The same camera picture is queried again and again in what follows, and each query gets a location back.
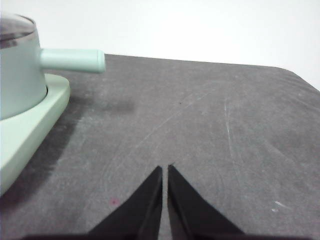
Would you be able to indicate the mint green breakfast machine base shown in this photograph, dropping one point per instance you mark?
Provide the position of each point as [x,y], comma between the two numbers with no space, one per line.
[27,135]

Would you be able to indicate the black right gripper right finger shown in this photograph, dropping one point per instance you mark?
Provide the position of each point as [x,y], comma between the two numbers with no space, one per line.
[190,215]

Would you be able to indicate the mint green steamer pot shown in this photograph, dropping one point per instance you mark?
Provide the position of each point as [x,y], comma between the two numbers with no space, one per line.
[20,82]

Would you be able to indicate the glass lid with green knob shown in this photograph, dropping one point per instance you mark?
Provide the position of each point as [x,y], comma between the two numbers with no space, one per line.
[15,27]

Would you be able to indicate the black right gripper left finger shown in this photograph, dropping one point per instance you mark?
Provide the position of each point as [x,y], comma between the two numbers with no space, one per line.
[142,212]

